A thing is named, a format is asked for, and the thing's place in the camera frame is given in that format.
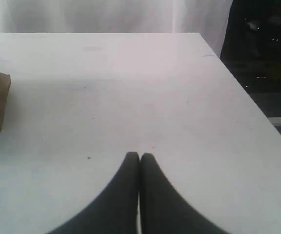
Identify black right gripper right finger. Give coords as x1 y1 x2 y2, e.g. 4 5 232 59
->
140 153 225 234

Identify white backdrop curtain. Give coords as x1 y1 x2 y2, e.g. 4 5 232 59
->
0 0 232 55

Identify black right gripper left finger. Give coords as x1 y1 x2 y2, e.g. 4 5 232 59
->
51 152 140 234

